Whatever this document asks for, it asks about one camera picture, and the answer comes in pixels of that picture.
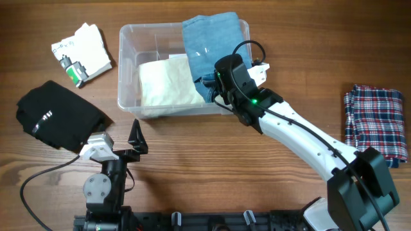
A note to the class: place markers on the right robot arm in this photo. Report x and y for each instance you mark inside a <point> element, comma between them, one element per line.
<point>360,189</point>

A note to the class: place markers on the white pixel-print folded shirt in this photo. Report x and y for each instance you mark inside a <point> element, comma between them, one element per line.
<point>82,56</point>

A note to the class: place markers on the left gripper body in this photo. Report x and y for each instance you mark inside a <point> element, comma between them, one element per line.
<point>128,155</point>

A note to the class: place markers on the black folded garment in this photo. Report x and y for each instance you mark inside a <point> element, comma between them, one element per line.
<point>58,117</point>

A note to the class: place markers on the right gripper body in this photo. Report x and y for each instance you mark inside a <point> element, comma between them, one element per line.
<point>227,94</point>

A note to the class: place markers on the blue jeans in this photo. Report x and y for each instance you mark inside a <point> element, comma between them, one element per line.
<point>207,39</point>

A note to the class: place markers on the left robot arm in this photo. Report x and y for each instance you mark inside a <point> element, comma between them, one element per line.
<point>105,191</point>

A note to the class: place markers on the plaid shirt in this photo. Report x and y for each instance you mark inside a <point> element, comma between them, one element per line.
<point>374,118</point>

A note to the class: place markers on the cream cloth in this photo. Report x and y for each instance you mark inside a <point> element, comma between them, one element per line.
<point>166,84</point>

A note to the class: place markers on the clear plastic storage container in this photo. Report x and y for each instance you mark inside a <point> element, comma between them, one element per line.
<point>142,43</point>

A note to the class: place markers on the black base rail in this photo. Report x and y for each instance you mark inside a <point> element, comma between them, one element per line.
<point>274,220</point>

